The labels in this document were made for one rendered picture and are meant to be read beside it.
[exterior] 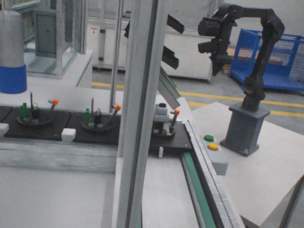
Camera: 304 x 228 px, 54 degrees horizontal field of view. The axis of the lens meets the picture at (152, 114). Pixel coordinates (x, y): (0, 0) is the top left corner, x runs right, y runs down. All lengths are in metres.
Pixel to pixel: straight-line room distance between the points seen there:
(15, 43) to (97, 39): 3.54
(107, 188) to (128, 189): 0.67
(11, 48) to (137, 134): 1.47
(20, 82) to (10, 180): 0.83
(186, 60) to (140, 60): 5.03
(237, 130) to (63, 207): 0.84
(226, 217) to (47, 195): 0.57
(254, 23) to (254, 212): 9.45
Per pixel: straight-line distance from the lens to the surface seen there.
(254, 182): 1.28
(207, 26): 1.14
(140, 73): 0.33
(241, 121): 1.41
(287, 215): 2.07
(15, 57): 1.80
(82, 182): 1.10
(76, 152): 1.11
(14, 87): 1.84
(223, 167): 1.16
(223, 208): 0.93
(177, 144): 1.17
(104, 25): 5.17
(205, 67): 5.45
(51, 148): 1.12
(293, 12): 10.84
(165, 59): 1.36
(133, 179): 0.41
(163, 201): 0.97
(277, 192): 1.28
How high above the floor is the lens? 1.53
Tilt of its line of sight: 24 degrees down
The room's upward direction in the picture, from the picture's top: 8 degrees clockwise
